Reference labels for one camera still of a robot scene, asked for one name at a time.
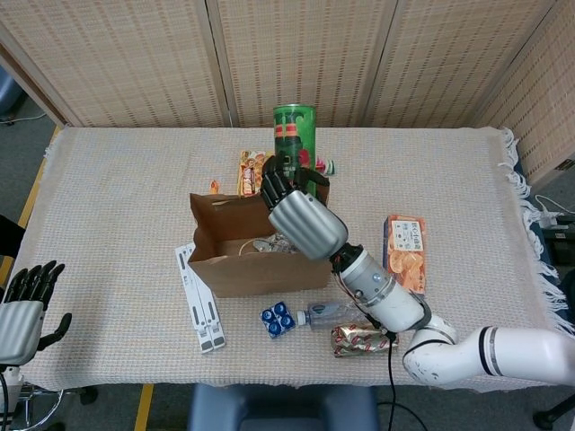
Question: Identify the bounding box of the orange blue cracker box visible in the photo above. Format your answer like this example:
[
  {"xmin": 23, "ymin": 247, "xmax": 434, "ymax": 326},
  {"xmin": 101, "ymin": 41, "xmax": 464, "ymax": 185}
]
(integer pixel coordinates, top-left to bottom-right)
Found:
[{"xmin": 382, "ymin": 215, "xmax": 427, "ymax": 296}]

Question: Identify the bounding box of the woven folding screen panel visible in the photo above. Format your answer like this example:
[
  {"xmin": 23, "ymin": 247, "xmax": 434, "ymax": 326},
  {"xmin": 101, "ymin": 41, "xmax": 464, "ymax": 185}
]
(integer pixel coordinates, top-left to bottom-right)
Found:
[
  {"xmin": 475, "ymin": 0, "xmax": 575, "ymax": 185},
  {"xmin": 207, "ymin": 0, "xmax": 401, "ymax": 129},
  {"xmin": 0, "ymin": 0, "xmax": 226, "ymax": 129},
  {"xmin": 366, "ymin": 0, "xmax": 561, "ymax": 129}
]

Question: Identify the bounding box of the white folding laptop stand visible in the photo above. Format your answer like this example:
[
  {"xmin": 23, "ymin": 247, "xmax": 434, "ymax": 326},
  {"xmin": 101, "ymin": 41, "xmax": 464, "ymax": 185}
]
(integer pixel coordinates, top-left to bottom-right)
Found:
[{"xmin": 174, "ymin": 244, "xmax": 228, "ymax": 355}]

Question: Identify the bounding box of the blue toy building block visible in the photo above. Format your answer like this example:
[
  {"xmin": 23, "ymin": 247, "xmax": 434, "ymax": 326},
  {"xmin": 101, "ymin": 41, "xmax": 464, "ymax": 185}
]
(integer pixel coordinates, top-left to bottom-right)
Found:
[{"xmin": 259, "ymin": 300, "xmax": 296, "ymax": 339}]

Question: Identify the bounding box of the gold red foil packet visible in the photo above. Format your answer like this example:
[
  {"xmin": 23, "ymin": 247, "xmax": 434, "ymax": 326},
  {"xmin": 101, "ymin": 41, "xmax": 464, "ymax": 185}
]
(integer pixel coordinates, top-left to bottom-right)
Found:
[{"xmin": 331, "ymin": 321, "xmax": 400, "ymax": 359}]

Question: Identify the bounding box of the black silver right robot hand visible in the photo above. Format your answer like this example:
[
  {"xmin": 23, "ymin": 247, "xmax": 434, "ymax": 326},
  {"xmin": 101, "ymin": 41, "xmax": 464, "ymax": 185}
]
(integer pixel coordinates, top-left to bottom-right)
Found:
[{"xmin": 259, "ymin": 152, "xmax": 349, "ymax": 261}]

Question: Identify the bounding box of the grey blue chair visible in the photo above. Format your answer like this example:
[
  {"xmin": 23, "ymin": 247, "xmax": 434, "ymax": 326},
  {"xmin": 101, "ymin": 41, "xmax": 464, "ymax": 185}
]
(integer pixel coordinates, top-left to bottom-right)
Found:
[{"xmin": 0, "ymin": 66, "xmax": 23, "ymax": 125}]

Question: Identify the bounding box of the black floor cable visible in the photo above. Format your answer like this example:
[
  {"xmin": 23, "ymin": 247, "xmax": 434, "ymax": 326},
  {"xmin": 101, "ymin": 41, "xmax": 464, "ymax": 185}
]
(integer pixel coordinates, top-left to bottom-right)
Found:
[{"xmin": 376, "ymin": 400, "xmax": 428, "ymax": 431}]

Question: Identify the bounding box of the beige woven tablecloth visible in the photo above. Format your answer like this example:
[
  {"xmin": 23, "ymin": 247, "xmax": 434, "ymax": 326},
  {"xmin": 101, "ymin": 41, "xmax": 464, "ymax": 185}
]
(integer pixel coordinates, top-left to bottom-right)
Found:
[{"xmin": 8, "ymin": 125, "xmax": 570, "ymax": 394}]

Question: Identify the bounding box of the green chips can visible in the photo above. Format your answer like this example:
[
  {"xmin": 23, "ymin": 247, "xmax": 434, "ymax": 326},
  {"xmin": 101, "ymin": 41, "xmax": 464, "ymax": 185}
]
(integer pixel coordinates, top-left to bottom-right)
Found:
[{"xmin": 272, "ymin": 103, "xmax": 332, "ymax": 203}]

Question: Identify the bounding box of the colourful snack package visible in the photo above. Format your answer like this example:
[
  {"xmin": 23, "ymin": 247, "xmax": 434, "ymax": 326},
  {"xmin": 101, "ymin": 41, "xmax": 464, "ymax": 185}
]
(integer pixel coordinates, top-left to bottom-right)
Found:
[{"xmin": 236, "ymin": 150, "xmax": 270, "ymax": 198}]

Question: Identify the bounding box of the chrome stool base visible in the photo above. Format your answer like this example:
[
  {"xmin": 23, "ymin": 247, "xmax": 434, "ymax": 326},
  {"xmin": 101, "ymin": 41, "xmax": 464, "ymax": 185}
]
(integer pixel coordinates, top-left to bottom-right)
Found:
[{"xmin": 17, "ymin": 385, "xmax": 98, "ymax": 431}]

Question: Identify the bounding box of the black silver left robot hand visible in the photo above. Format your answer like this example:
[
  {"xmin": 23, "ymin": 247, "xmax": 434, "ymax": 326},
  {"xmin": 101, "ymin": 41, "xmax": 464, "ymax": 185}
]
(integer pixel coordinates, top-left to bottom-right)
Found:
[{"xmin": 0, "ymin": 259, "xmax": 73, "ymax": 365}]

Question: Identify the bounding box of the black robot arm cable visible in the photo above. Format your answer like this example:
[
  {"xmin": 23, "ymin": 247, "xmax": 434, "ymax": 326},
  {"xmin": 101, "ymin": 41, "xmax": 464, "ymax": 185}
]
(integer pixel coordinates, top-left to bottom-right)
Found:
[{"xmin": 358, "ymin": 309, "xmax": 400, "ymax": 431}]

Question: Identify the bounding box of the brown paper bag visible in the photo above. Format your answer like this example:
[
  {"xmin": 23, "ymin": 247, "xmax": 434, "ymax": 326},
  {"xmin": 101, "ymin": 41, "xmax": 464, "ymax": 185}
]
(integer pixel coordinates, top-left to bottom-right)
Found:
[{"xmin": 187, "ymin": 179, "xmax": 333, "ymax": 299}]

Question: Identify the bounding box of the colourful feather shuttlecock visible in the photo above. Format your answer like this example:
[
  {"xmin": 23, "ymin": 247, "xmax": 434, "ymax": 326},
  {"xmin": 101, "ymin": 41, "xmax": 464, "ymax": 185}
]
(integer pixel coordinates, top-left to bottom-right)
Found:
[{"xmin": 314, "ymin": 156, "xmax": 338, "ymax": 178}]

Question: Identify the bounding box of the white power strip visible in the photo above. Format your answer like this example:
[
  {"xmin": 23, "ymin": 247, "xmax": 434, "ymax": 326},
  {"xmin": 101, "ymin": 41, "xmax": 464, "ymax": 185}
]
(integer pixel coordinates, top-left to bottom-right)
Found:
[{"xmin": 534, "ymin": 195, "xmax": 575, "ymax": 230}]

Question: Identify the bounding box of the clear plastic bottle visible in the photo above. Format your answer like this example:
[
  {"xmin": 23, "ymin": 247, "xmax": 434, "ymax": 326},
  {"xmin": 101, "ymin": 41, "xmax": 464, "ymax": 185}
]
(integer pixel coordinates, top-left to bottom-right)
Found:
[{"xmin": 294, "ymin": 301, "xmax": 363, "ymax": 331}]

